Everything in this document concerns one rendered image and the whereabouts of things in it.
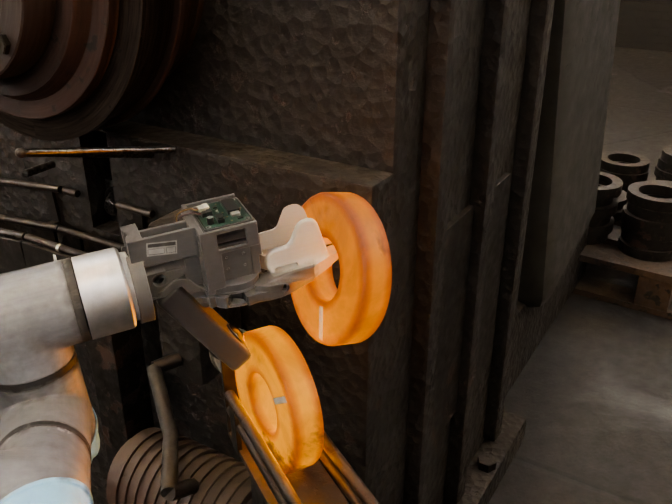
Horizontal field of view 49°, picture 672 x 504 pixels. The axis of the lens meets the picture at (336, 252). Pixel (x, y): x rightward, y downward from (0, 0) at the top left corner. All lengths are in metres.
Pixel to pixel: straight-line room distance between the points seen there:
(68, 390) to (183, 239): 0.16
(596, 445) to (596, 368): 0.33
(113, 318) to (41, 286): 0.06
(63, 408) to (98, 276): 0.11
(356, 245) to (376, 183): 0.23
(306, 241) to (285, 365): 0.13
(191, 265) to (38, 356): 0.15
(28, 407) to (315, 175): 0.45
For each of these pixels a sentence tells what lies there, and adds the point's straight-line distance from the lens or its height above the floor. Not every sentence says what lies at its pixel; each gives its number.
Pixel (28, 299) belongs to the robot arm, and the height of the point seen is 0.89.
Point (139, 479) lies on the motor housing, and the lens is 1.02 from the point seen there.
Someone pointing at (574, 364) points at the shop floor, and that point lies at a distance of 2.19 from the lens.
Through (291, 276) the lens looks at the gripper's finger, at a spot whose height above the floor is 0.87.
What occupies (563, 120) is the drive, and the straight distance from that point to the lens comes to 1.67.
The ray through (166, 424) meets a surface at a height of 0.57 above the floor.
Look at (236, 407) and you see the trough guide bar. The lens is 0.84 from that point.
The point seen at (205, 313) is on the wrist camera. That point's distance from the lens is 0.70.
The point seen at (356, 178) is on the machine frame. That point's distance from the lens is 0.91.
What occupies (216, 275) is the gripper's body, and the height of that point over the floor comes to 0.88.
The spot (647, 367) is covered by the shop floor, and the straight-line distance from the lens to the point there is 2.25.
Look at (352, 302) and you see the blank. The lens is 0.69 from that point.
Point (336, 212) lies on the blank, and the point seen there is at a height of 0.91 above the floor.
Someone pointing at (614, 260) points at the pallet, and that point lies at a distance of 2.49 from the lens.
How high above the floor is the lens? 1.19
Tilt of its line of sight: 26 degrees down
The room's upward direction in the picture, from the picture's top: straight up
